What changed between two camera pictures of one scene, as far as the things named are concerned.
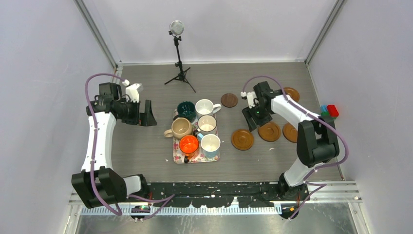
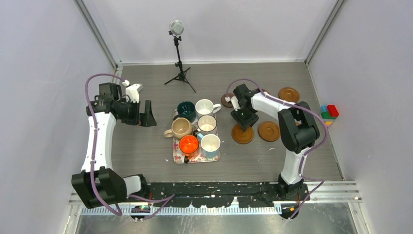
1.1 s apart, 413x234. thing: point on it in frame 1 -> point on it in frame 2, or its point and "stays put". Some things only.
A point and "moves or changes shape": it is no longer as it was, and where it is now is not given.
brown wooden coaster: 242,139 moves or changes shape
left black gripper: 145,119 stays put
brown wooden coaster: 292,93 stays put
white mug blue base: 205,107 stays put
